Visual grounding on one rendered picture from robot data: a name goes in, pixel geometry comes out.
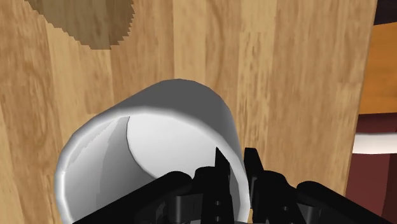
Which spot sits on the white cup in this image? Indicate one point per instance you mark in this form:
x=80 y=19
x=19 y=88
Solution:
x=173 y=136

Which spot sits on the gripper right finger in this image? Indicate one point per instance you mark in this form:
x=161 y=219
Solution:
x=279 y=198

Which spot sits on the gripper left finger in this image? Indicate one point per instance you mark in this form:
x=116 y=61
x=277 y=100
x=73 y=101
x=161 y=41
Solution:
x=198 y=198

